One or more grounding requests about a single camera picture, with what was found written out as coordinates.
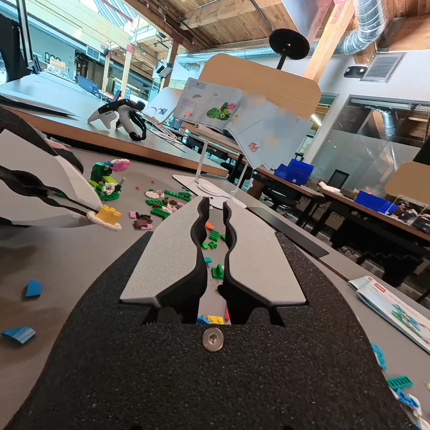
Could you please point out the grey wall vent grille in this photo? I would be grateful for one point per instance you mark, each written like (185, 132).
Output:
(383, 66)

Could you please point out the black monitor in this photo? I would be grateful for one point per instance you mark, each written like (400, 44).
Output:
(13, 40)

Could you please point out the blue storage bin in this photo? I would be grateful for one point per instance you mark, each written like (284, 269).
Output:
(374, 201)
(295, 171)

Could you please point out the horizontal silver air duct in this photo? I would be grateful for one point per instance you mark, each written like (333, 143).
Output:
(228, 57)

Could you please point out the pile of loose lego pieces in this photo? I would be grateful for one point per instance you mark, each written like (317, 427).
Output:
(161, 212)

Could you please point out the long wooden desk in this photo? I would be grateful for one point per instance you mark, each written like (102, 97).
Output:
(352, 208)

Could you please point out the green lego flower build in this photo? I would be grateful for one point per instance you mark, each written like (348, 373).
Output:
(102, 183)

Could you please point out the spare hand-held gripper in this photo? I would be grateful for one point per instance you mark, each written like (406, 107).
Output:
(114, 116)

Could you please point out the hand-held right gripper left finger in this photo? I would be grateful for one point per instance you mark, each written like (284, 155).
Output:
(168, 258)

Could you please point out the light blue lego plate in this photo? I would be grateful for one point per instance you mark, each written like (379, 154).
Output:
(379, 356)

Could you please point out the yellow lego brick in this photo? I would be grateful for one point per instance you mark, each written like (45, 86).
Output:
(108, 214)

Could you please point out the grey paper folder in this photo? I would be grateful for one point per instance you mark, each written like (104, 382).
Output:
(33, 102)

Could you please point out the black round ceiling fixture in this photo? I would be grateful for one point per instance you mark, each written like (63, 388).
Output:
(289, 42)

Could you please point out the grey table with wooden edge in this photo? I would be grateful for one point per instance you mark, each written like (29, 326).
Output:
(100, 141)

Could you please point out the small yellow lego plate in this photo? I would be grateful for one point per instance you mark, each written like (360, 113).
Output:
(215, 319)

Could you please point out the clear acrylic box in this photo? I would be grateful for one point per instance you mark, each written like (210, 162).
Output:
(410, 211)

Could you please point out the small blue lego plate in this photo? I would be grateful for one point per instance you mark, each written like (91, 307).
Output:
(202, 320)

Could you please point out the wooden stand board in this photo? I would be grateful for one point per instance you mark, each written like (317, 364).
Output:
(410, 181)

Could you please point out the blue lego slope piece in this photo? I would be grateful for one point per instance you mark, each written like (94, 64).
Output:
(33, 289)
(18, 334)

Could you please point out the silver flexible air duct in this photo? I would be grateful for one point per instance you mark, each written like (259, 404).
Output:
(366, 27)

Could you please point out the black wall sensor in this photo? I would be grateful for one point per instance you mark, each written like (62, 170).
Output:
(355, 71)

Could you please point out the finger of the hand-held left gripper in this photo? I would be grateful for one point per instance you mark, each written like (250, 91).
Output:
(30, 210)
(40, 164)

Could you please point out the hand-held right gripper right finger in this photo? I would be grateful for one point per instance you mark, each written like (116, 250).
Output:
(258, 262)

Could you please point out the teal lego plate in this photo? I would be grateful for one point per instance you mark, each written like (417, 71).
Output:
(399, 382)

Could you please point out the folded instruction leaflet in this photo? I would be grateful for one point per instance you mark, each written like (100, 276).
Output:
(393, 309)

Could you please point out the small white book stand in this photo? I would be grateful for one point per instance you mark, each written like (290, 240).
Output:
(164, 100)

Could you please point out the open lego instruction booklet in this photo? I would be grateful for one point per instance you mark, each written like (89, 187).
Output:
(218, 107)

